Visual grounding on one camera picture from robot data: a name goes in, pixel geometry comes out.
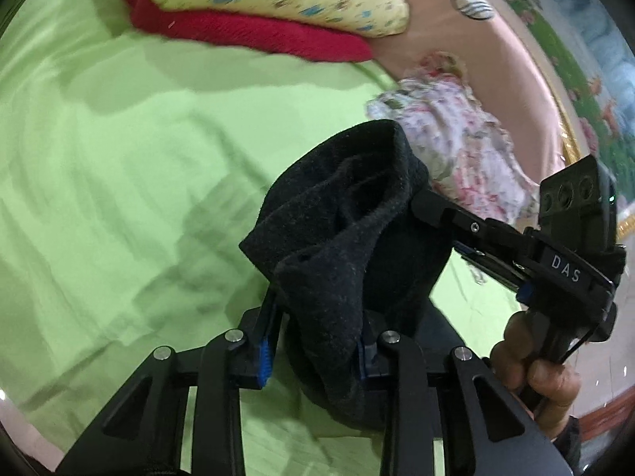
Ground red towel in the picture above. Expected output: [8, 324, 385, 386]
[82, 0, 374, 63]

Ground gold framed landscape painting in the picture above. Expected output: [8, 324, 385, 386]
[461, 0, 635, 239]

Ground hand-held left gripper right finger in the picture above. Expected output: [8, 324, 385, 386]
[354, 330, 586, 476]

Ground floral ruffled pillow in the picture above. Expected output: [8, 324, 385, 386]
[366, 51, 541, 286]

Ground pink heart print quilt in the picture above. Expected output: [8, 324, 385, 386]
[364, 0, 583, 199]

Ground green bed sheet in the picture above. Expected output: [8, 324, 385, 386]
[0, 0, 527, 476]

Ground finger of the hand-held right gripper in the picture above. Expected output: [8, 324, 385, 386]
[452, 243, 527, 291]
[410, 188, 539, 261]

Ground black pants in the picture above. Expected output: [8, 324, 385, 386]
[239, 119, 478, 432]

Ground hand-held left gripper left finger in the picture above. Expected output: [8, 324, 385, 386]
[54, 285, 291, 476]

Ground person's right hand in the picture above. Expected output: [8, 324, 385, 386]
[490, 315, 582, 410]

